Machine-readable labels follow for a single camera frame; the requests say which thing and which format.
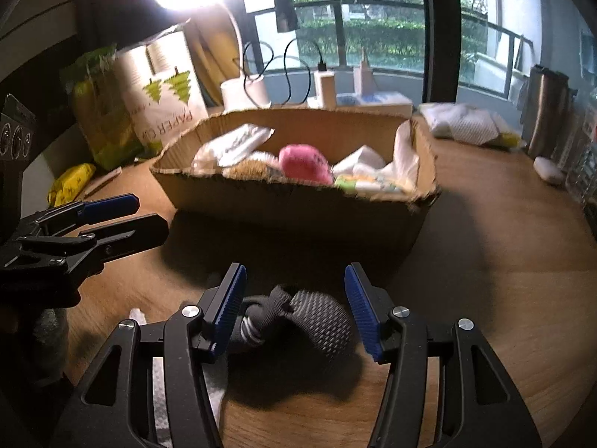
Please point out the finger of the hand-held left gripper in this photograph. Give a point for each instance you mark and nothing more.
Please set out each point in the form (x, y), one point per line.
(112, 203)
(130, 235)

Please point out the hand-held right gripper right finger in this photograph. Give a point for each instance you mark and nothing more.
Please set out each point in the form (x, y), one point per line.
(364, 312)

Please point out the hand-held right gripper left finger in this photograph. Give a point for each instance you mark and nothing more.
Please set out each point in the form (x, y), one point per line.
(231, 303)

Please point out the dark grey knitted sock ball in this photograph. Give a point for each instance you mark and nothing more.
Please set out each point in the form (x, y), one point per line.
(322, 331)

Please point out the white paper towel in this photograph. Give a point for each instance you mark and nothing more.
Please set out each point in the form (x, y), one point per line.
(214, 387)

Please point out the cardboard box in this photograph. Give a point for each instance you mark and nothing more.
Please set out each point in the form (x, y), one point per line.
(298, 217)

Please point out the duck print tissue pack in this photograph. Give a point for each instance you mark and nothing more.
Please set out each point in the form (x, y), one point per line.
(373, 185)

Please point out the white silver packet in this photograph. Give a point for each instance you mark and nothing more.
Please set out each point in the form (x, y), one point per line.
(233, 147)

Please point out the white tissue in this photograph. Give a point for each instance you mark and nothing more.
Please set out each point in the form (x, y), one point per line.
(401, 158)

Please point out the pink plush toy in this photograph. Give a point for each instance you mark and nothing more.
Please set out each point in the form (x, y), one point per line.
(303, 161)

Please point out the person's left forearm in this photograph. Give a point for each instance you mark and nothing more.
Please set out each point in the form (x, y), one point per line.
(49, 340)

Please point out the yellow wipes packet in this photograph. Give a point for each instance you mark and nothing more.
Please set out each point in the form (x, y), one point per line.
(72, 182)

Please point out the green plastic bag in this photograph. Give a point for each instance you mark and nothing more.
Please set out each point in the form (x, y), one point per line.
(98, 112)

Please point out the paper cup bag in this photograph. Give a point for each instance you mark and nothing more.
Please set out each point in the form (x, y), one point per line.
(158, 88)

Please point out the white desk lamp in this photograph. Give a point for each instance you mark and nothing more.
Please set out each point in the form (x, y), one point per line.
(245, 93)

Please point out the white power strip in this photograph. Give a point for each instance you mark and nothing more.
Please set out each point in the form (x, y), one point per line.
(373, 100)

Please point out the white charger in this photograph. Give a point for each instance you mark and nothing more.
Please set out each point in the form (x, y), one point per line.
(325, 88)

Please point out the white earbuds case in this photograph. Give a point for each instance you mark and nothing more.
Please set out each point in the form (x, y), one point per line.
(549, 170)

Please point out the white pointed adapter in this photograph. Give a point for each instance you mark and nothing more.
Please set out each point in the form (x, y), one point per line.
(364, 74)

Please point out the clear water bottle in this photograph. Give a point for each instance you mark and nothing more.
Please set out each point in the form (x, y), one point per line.
(583, 168)

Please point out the hanging dark pants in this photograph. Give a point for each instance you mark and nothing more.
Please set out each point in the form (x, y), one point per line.
(285, 4)

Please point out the steel thermos mug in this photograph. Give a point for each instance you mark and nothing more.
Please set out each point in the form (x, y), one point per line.
(548, 112)

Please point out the balcony railing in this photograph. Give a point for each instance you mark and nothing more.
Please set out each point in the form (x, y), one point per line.
(396, 5)

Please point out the hanging pale cloth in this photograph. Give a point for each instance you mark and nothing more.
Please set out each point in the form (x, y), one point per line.
(588, 49)

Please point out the black window frame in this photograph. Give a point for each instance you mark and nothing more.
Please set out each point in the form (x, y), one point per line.
(440, 32)

